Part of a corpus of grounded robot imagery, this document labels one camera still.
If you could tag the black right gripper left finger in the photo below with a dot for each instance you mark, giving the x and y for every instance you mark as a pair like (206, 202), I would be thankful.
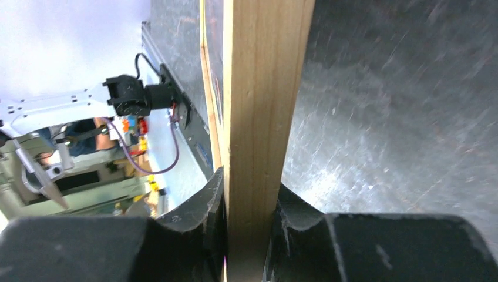
(186, 244)

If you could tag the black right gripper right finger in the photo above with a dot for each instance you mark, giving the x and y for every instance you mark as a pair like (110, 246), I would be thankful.
(309, 245)

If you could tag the wooden picture frame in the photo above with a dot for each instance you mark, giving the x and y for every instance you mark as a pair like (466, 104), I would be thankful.
(252, 53)

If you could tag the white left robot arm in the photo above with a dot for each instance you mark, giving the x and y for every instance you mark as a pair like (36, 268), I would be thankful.
(119, 96)

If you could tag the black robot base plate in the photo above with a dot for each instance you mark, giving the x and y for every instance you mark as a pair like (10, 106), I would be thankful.
(190, 123)

